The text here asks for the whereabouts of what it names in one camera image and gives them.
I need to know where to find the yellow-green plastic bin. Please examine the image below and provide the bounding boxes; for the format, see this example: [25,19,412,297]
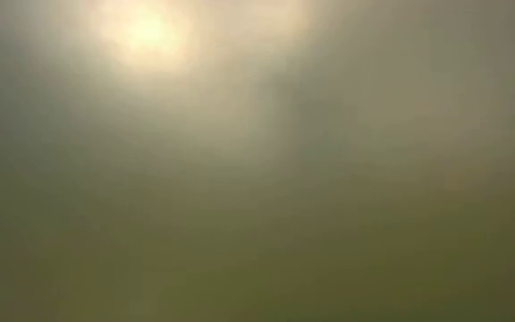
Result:
[0,0,515,322]

